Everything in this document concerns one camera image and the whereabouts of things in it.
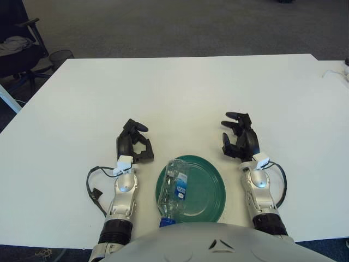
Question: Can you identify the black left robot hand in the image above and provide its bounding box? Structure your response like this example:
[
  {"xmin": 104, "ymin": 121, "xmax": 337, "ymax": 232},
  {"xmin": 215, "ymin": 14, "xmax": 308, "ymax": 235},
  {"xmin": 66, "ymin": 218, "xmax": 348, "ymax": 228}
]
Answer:
[{"xmin": 116, "ymin": 118, "xmax": 155, "ymax": 164}]

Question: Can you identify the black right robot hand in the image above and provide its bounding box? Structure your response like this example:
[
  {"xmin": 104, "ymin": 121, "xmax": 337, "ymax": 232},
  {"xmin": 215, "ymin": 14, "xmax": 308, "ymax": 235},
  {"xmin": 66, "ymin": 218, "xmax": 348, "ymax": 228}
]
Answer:
[{"xmin": 220, "ymin": 111, "xmax": 260, "ymax": 162}]

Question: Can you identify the clear plastic bottle blue cap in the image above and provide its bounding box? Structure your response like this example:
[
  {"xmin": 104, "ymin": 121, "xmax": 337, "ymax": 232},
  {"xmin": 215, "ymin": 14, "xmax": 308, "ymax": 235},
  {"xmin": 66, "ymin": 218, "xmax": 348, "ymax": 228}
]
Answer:
[{"xmin": 157, "ymin": 158, "xmax": 190, "ymax": 228}]

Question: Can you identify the green round plate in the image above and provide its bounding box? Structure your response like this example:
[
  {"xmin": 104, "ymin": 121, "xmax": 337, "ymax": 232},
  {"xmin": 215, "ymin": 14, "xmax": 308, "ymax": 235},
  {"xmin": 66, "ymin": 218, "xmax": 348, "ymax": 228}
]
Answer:
[{"xmin": 155, "ymin": 154, "xmax": 226, "ymax": 224}]

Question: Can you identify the grey robot torso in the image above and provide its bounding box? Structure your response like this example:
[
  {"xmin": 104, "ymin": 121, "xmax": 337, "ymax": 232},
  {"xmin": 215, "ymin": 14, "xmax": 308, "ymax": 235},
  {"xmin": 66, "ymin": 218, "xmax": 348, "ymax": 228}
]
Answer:
[{"xmin": 105, "ymin": 221, "xmax": 349, "ymax": 262}]

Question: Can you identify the white desk leg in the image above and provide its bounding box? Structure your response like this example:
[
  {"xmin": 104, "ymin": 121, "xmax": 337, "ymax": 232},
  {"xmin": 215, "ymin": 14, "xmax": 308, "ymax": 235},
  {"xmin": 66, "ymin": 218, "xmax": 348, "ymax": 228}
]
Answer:
[{"xmin": 0, "ymin": 84, "xmax": 22, "ymax": 113}]

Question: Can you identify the black office chair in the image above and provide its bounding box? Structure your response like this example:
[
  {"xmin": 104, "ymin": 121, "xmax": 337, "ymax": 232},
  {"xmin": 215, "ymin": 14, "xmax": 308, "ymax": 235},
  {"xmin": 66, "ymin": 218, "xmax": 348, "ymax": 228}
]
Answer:
[{"xmin": 0, "ymin": 0, "xmax": 54, "ymax": 88}]

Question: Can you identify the grey cloth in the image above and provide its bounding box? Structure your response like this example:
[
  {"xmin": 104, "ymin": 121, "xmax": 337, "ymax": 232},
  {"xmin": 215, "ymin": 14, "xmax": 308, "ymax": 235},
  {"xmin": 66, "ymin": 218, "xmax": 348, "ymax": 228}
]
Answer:
[{"xmin": 0, "ymin": 36, "xmax": 35, "ymax": 54}]

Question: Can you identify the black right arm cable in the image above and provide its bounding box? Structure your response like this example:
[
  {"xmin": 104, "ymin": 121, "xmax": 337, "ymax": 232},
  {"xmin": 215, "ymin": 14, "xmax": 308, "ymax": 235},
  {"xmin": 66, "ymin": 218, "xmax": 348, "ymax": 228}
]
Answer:
[{"xmin": 268, "ymin": 160, "xmax": 288, "ymax": 210}]

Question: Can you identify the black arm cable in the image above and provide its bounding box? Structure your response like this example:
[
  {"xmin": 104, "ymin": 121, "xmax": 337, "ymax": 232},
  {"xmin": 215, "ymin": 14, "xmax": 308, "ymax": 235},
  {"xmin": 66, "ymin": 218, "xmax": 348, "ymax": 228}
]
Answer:
[
  {"xmin": 268, "ymin": 160, "xmax": 288, "ymax": 210},
  {"xmin": 86, "ymin": 165, "xmax": 119, "ymax": 218}
]

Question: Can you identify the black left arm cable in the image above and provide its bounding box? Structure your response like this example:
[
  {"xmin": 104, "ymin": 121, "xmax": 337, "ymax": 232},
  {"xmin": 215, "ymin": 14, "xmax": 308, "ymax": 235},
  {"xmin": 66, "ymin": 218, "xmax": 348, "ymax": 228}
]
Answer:
[{"xmin": 86, "ymin": 165, "xmax": 119, "ymax": 218}]

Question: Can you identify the thin white cable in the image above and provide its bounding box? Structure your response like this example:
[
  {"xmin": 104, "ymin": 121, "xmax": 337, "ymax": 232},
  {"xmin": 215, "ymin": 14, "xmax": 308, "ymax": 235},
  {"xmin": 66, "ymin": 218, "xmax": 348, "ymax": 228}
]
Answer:
[{"xmin": 322, "ymin": 69, "xmax": 347, "ymax": 79}]

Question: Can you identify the black wire mesh wastebasket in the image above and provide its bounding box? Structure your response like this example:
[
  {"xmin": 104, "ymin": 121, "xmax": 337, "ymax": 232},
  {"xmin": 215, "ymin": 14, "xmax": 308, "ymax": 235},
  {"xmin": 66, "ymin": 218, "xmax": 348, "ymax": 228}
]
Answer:
[{"xmin": 49, "ymin": 50, "xmax": 75, "ymax": 69}]

